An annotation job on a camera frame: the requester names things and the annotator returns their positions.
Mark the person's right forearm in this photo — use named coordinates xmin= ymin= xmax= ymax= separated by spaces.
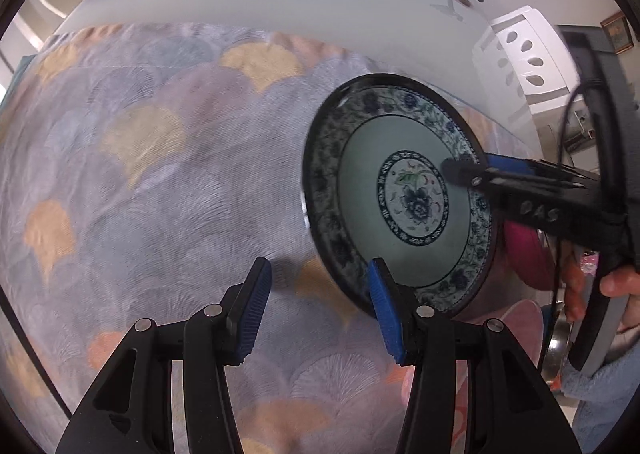
xmin=560 ymin=329 xmax=640 ymax=452

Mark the pale pink steel bowl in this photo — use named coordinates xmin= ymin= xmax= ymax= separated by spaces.
xmin=492 ymin=299 xmax=546 ymax=367

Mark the magenta steel bowl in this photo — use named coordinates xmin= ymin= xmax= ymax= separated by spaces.
xmin=500 ymin=220 xmax=558 ymax=291

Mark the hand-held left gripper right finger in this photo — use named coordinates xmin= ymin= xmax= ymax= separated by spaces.
xmin=367 ymin=257 xmax=583 ymax=454

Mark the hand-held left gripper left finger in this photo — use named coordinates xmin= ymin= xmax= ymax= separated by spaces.
xmin=55 ymin=257 xmax=273 ymax=454

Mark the teal steel bowl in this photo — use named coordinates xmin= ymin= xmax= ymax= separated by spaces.
xmin=540 ymin=301 xmax=581 ymax=392

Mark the person's right hand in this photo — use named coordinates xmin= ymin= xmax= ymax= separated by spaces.
xmin=564 ymin=261 xmax=640 ymax=335

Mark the black cable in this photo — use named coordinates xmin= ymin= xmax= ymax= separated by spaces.
xmin=550 ymin=76 xmax=608 ymax=370

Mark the framed picture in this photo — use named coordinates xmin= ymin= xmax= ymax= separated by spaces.
xmin=600 ymin=12 xmax=635 ymax=54

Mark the blue floral plate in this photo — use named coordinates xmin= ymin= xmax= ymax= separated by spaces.
xmin=301 ymin=74 xmax=501 ymax=322

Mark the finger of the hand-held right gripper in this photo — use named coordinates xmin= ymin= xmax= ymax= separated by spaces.
xmin=443 ymin=158 xmax=601 ymax=199
xmin=482 ymin=152 xmax=601 ymax=182

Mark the fan-patterned tablecloth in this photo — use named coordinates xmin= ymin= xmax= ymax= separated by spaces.
xmin=0 ymin=24 xmax=531 ymax=454

